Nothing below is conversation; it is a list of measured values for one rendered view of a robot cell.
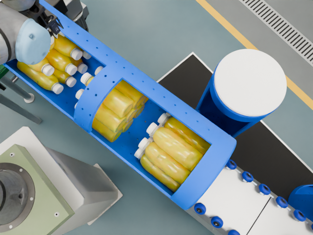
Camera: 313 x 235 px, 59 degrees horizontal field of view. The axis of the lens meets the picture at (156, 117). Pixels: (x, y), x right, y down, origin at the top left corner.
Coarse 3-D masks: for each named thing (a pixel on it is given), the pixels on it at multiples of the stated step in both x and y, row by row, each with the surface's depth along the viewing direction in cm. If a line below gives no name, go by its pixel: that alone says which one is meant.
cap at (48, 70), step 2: (46, 66) 98; (48, 66) 98; (50, 66) 99; (44, 68) 98; (46, 68) 98; (48, 68) 98; (50, 68) 98; (52, 68) 99; (44, 70) 98; (46, 70) 98; (48, 70) 98; (50, 70) 99; (52, 70) 100; (44, 72) 98; (46, 72) 98; (48, 72) 99; (50, 72) 100; (52, 72) 101; (46, 74) 98; (48, 74) 100; (50, 74) 100
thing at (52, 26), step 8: (32, 8) 66; (40, 8) 64; (32, 16) 63; (40, 16) 65; (48, 16) 70; (56, 16) 70; (40, 24) 69; (48, 24) 69; (56, 24) 72; (56, 32) 74
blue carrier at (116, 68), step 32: (64, 32) 90; (96, 64) 112; (128, 64) 92; (64, 96) 109; (96, 96) 83; (160, 96) 86; (192, 128) 82; (128, 160) 96; (224, 160) 78; (192, 192) 79
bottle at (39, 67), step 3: (45, 57) 100; (42, 60) 98; (45, 60) 99; (39, 63) 97; (42, 63) 98; (45, 63) 99; (48, 63) 99; (30, 66) 98; (33, 66) 98; (36, 66) 98; (39, 66) 98; (42, 66) 98; (45, 66) 98; (33, 69) 100; (36, 69) 99; (39, 69) 98; (42, 69) 98; (42, 72) 99
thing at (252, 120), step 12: (204, 96) 125; (216, 96) 106; (204, 108) 185; (216, 108) 184; (228, 108) 104; (276, 108) 104; (216, 120) 192; (228, 120) 184; (240, 120) 108; (252, 120) 107; (228, 132) 187; (240, 132) 133
